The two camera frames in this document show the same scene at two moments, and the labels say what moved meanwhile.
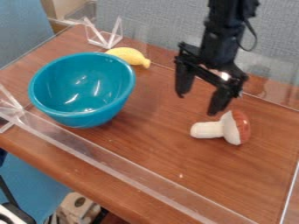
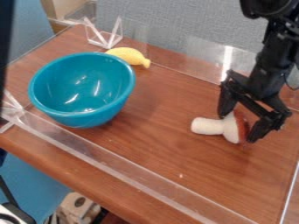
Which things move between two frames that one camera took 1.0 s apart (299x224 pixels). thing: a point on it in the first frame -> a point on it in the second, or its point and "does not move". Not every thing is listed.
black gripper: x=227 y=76 -> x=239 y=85
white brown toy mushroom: x=232 y=128 does not move
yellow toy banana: x=130 y=56 does not move
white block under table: x=77 y=210 does not move
